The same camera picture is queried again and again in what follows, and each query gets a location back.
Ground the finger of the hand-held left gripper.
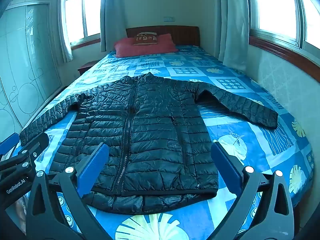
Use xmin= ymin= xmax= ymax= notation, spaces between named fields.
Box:
xmin=0 ymin=133 xmax=20 ymax=162
xmin=11 ymin=132 xmax=50 ymax=178

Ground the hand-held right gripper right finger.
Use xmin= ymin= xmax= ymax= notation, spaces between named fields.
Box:
xmin=211 ymin=141 xmax=295 ymax=240

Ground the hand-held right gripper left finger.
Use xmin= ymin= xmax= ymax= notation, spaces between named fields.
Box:
xmin=26 ymin=142 xmax=113 ymax=240

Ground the black puffer jacket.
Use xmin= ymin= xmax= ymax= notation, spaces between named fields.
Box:
xmin=19 ymin=72 xmax=279 ymax=215

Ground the blue patterned bedsheet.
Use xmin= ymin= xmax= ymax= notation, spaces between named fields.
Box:
xmin=10 ymin=44 xmax=314 ymax=240

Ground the white patterned wardrobe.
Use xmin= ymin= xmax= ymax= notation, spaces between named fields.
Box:
xmin=0 ymin=0 xmax=68 ymax=136

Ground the wooden nightstand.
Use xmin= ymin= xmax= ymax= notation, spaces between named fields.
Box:
xmin=77 ymin=61 xmax=97 ymax=76

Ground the white curtain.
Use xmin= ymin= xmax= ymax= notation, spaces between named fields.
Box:
xmin=58 ymin=0 xmax=73 ymax=63

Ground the red pillow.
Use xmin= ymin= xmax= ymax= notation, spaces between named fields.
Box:
xmin=114 ymin=33 xmax=179 ymax=58

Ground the dark wooden headboard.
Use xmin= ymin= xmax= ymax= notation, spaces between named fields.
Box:
xmin=126 ymin=26 xmax=201 ymax=48

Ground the brown printed cushion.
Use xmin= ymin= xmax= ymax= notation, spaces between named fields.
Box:
xmin=131 ymin=32 xmax=159 ymax=46

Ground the pale grey curtain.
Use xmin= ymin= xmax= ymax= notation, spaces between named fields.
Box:
xmin=217 ymin=0 xmax=251 ymax=72

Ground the white framed window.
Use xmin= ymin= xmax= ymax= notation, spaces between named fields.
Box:
xmin=64 ymin=0 xmax=103 ymax=49

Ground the wide window with wooden sill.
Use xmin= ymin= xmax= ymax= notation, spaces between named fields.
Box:
xmin=245 ymin=0 xmax=320 ymax=77

